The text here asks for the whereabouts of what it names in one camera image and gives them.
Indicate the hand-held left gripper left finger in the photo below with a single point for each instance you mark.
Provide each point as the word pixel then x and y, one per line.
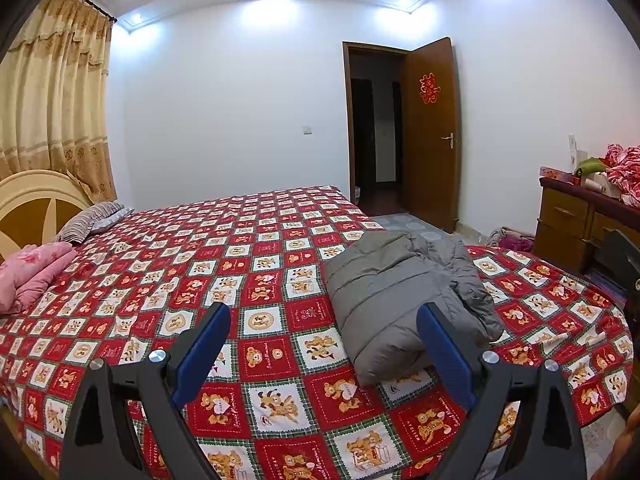
pixel 200 355

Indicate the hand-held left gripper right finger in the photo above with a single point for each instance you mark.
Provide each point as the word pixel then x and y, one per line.
pixel 450 355

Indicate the grey puffer jacket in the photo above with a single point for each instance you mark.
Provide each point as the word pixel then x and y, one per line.
pixel 390 300

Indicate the wooden dresser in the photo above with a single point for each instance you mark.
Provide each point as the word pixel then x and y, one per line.
pixel 560 220

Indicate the red and white cloth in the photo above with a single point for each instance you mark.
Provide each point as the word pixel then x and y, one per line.
pixel 625 170

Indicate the green cloth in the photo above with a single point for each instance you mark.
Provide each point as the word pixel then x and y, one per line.
pixel 591 166

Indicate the red bear print bedspread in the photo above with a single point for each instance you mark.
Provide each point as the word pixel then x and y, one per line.
pixel 200 260

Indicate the flat red box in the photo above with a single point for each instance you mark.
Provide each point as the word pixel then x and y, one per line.
pixel 557 172

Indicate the pink cloth on floor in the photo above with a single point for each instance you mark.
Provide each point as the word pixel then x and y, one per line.
pixel 510 240

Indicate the striped pillow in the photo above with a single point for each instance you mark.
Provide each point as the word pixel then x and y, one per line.
pixel 92 220

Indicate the brown wooden door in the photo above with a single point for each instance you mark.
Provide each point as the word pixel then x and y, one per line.
pixel 430 175

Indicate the white waste bin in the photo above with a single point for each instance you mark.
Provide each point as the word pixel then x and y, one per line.
pixel 358 194

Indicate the pink blanket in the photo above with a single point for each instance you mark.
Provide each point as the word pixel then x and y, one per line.
pixel 30 270

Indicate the cream wooden bed headboard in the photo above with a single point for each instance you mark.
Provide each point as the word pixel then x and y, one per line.
pixel 30 200

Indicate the red paper door decoration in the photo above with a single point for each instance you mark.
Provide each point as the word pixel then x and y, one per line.
pixel 429 87

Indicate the beige patterned curtain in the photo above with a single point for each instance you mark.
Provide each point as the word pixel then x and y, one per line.
pixel 50 100

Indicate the dark curtain rod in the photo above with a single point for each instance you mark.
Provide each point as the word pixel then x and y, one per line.
pixel 92 6

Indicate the brown door frame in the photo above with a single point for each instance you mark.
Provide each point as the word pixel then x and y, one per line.
pixel 346 125

